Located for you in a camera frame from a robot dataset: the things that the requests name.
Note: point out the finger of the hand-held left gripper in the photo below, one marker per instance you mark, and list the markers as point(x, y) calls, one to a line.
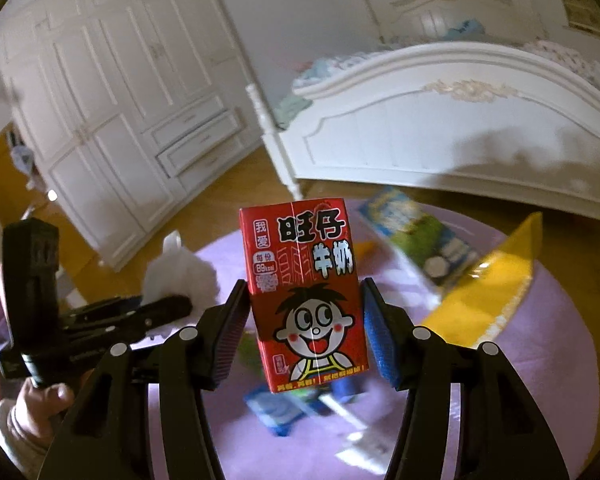
point(167, 308)
point(110, 306)

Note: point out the blue green snack packet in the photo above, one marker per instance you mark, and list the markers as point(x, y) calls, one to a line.
point(415, 235)

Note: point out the dark blue box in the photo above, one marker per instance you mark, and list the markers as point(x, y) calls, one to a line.
point(352, 387)

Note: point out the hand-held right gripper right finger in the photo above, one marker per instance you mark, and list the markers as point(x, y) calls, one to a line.
point(380, 340)

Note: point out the round purple mat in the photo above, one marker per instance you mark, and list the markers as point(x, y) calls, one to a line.
point(530, 360)

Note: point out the green cloth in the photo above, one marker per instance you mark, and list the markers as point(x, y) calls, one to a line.
point(290, 107)

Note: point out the floral quilt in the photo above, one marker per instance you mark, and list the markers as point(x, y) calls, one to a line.
point(570, 62)

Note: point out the blue packet white print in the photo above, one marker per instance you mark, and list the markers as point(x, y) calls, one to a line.
point(272, 407)

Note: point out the person's left forearm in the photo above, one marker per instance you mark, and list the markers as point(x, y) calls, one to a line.
point(15, 440)

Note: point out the white bed frame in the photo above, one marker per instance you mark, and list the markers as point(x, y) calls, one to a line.
point(430, 125)

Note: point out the yellow snack packet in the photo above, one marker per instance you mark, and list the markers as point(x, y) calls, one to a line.
point(485, 295)

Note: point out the red milk carton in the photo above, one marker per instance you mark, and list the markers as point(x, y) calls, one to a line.
point(300, 260)

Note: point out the white plastic bag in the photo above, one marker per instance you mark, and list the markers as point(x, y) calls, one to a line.
point(180, 275)

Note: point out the light blue blanket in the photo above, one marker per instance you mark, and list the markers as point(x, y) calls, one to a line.
point(330, 67)

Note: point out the white spray pump head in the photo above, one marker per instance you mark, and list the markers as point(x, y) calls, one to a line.
point(360, 432)

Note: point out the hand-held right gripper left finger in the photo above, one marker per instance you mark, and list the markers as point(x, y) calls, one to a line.
point(229, 332)

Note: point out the person's left hand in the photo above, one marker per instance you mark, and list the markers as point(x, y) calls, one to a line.
point(45, 397)

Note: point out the white wardrobe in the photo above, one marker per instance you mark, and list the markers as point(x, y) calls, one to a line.
point(105, 110)

